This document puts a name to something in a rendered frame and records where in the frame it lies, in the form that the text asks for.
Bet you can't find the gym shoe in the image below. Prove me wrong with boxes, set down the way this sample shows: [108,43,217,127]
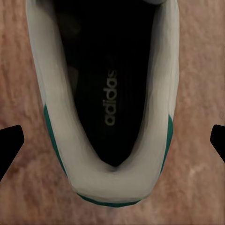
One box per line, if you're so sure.
[26,0,180,207]

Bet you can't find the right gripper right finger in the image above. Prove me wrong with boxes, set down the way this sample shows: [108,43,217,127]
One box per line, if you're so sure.
[210,124,225,162]

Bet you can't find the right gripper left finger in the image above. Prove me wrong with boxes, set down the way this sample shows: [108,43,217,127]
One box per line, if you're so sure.
[0,125,24,181]

